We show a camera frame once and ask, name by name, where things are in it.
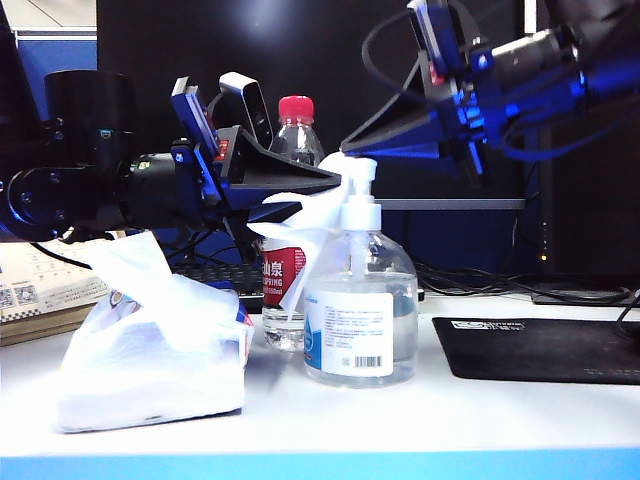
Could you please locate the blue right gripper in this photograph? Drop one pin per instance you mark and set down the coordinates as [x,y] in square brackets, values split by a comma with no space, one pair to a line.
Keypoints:
[470,100]

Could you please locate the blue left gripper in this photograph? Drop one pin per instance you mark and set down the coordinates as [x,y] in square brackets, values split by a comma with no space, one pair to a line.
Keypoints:
[200,155]

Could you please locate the white tissue sheet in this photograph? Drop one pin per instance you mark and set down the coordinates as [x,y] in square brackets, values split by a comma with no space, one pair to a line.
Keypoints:
[310,220]
[135,260]

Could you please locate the clear sanitizer pump bottle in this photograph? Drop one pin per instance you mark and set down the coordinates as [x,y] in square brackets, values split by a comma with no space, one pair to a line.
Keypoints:
[360,325]

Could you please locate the white blue tissue pack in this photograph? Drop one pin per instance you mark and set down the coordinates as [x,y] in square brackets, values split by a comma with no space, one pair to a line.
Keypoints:
[150,370]

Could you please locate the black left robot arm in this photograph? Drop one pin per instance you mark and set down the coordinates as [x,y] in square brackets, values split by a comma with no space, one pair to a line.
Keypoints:
[80,150]

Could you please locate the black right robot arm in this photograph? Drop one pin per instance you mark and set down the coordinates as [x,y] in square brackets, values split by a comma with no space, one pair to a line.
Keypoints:
[550,50]

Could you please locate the red-capped clear water bottle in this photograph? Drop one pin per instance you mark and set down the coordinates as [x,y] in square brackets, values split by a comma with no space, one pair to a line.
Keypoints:
[297,135]

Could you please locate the black keyboard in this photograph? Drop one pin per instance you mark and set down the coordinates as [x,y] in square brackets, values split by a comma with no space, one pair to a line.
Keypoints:
[220,280]

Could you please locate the blue office partition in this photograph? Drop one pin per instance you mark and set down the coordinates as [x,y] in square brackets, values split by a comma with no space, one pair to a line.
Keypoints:
[450,235]

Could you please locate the large black monitor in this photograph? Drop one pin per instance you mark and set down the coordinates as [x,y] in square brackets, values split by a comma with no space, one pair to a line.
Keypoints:
[325,50]

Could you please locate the beige desk calendar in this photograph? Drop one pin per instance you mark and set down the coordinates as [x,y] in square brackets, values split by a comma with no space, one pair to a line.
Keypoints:
[40,300]

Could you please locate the black mouse pad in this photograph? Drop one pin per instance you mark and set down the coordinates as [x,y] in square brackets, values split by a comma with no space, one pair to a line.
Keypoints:
[540,350]

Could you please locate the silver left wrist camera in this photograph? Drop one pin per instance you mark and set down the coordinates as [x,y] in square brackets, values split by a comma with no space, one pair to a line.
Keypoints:
[252,112]

